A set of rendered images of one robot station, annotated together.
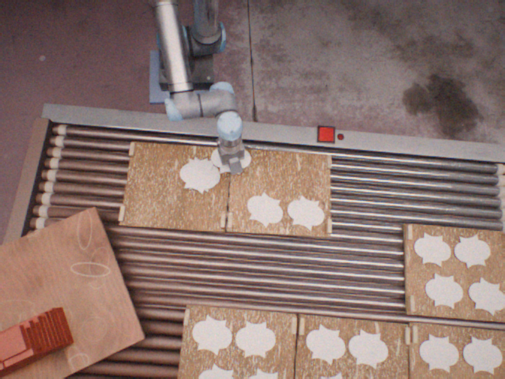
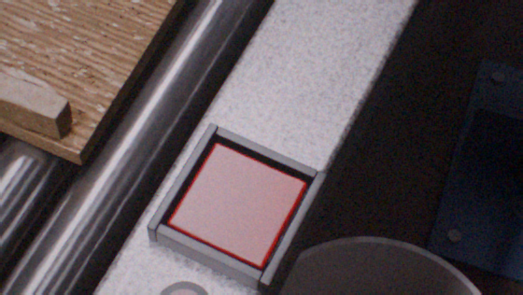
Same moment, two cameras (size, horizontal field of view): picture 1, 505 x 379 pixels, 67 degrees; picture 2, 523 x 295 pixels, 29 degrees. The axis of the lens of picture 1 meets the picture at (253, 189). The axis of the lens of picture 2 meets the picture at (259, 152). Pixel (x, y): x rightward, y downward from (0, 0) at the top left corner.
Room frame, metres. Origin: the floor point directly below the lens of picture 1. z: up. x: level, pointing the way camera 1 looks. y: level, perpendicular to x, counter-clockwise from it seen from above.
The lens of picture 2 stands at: (0.85, -0.48, 1.44)
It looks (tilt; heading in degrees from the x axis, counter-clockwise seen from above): 61 degrees down; 119
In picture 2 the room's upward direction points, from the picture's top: 2 degrees clockwise
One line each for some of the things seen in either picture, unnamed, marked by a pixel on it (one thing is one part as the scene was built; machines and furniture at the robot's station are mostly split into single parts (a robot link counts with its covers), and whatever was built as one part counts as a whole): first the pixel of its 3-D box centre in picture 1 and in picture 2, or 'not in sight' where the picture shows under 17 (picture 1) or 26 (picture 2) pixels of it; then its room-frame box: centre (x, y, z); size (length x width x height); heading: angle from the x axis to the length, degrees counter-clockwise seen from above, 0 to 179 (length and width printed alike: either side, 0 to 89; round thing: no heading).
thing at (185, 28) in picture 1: (173, 42); not in sight; (0.92, 0.41, 1.10); 0.13 x 0.12 x 0.14; 111
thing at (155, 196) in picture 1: (177, 186); not in sight; (0.39, 0.30, 0.93); 0.41 x 0.35 x 0.02; 96
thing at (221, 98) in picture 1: (219, 102); not in sight; (0.58, 0.15, 1.32); 0.11 x 0.11 x 0.08; 21
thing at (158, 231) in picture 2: (325, 134); (238, 206); (0.72, -0.27, 0.92); 0.08 x 0.08 x 0.02; 5
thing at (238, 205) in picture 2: (325, 134); (238, 207); (0.72, -0.27, 0.92); 0.06 x 0.06 x 0.01; 5
